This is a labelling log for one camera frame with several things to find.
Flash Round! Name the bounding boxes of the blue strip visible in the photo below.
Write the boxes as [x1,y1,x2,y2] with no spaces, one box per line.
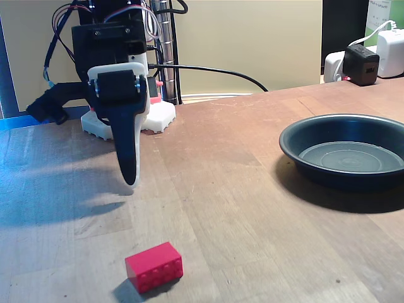
[0,115,44,131]

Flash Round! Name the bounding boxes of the red and white servo wires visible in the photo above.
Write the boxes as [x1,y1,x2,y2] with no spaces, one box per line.
[104,0,164,42]

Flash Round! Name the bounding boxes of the white charger box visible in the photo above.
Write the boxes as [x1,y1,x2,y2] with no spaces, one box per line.
[377,28,404,79]

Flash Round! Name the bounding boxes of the green and white box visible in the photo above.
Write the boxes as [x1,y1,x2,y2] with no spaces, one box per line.
[364,0,404,48]

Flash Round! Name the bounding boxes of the black gripper camera on bracket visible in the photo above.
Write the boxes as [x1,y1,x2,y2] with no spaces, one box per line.
[25,82,92,126]

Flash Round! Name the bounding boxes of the black camera cable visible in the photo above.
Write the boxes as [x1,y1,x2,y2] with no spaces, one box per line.
[42,0,95,91]

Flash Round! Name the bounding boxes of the black cube power adapter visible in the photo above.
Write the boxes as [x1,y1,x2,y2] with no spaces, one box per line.
[342,44,380,86]

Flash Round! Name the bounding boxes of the dark board frame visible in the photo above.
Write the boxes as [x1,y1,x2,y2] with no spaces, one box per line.
[0,14,91,121]

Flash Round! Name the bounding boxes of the dark round shallow bin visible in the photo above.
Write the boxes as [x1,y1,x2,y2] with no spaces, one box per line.
[278,113,404,192]

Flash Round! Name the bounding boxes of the white power strip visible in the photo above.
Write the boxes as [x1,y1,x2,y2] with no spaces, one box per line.
[324,45,378,83]

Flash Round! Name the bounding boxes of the red lego block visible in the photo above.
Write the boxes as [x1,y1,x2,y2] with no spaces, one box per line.
[124,242,184,294]

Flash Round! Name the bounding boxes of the chrome metal pole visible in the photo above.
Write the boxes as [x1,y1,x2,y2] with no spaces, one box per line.
[150,0,183,105]

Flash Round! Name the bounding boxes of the black panel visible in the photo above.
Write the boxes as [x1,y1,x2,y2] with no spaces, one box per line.
[321,0,370,76]

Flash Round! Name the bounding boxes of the white charger cable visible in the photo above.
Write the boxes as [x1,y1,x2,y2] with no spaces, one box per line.
[334,19,397,80]

